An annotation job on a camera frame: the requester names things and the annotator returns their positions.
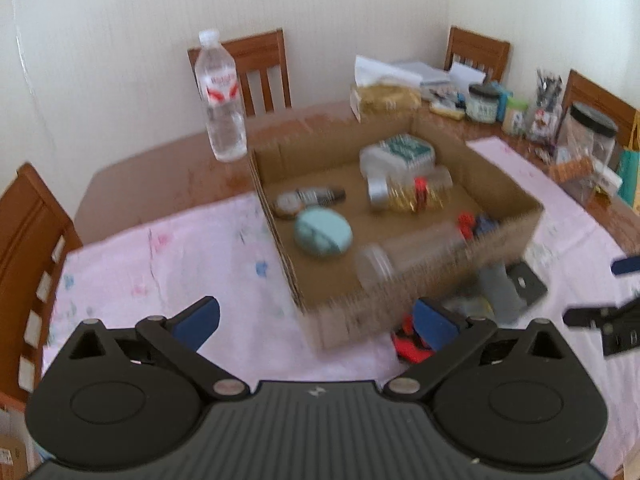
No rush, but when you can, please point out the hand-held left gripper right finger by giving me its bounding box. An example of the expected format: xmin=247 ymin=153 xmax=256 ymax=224
xmin=382 ymin=297 xmax=576 ymax=402

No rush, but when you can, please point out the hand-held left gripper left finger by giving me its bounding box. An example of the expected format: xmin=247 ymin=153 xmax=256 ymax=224
xmin=62 ymin=296 xmax=249 ymax=402

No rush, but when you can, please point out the red toy cube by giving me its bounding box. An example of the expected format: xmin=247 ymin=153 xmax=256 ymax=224
xmin=390 ymin=312 xmax=436 ymax=363

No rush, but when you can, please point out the clear plastic jar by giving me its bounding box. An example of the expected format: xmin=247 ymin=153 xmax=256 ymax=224
xmin=354 ymin=222 xmax=468 ymax=291

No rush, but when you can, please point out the clear bottle of yellow capsules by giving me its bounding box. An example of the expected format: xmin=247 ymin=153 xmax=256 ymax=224
xmin=367 ymin=165 xmax=453 ymax=212

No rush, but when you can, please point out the light blue oval case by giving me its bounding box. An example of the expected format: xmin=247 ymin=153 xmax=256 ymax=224
xmin=293 ymin=207 xmax=353 ymax=258

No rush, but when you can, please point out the green label cotton swab box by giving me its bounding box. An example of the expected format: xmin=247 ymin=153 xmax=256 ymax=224
xmin=359 ymin=133 xmax=437 ymax=181

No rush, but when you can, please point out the cardboard box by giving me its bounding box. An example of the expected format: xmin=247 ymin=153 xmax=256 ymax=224
xmin=248 ymin=110 xmax=545 ymax=351

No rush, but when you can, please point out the pink floral tablecloth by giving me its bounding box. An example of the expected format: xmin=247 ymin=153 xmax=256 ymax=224
xmin=42 ymin=136 xmax=640 ymax=466

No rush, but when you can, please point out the black flat case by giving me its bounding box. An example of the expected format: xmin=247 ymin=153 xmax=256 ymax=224
xmin=507 ymin=261 xmax=549 ymax=308

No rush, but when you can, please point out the grey cloth pouch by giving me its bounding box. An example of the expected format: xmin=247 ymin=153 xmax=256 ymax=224
xmin=445 ymin=262 xmax=521 ymax=323

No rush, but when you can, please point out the small white box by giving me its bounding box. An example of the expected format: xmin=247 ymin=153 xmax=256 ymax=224
xmin=592 ymin=165 xmax=623 ymax=196

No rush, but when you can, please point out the teal paper bag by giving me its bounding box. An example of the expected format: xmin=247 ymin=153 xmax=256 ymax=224
xmin=617 ymin=110 xmax=640 ymax=211

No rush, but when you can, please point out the large black-lid plastic jar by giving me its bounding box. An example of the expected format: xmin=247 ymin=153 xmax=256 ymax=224
xmin=550 ymin=101 xmax=619 ymax=196

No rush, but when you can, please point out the holder with small packets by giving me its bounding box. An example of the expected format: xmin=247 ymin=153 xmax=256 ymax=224
xmin=530 ymin=67 xmax=566 ymax=146

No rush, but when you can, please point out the wooden slat-back chair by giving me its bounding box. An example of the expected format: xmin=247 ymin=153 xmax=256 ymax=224
xmin=187 ymin=29 xmax=293 ymax=118
xmin=562 ymin=70 xmax=640 ymax=136
xmin=444 ymin=25 xmax=511 ymax=83
xmin=0 ymin=162 xmax=83 ymax=406

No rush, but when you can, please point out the green-capped white bottle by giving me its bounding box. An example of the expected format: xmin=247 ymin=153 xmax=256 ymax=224
xmin=501 ymin=99 xmax=530 ymax=136

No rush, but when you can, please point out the clear water bottle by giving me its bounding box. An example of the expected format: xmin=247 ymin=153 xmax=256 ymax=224
xmin=194 ymin=29 xmax=248 ymax=162

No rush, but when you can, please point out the small dark-lid glass jar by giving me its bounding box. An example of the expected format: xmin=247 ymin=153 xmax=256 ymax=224
xmin=465 ymin=84 xmax=502 ymax=123

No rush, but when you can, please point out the yellow sponge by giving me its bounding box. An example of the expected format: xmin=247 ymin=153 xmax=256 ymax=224
xmin=429 ymin=103 xmax=466 ymax=121

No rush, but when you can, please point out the brown floor carton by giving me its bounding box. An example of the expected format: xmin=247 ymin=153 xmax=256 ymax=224
xmin=0 ymin=395 xmax=31 ymax=480

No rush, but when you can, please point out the gold tissue pack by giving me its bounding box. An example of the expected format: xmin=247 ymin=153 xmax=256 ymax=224
xmin=350 ymin=55 xmax=423 ymax=122

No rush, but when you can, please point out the stack of papers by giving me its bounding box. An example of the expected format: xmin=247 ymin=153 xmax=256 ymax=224
xmin=390 ymin=59 xmax=488 ymax=87

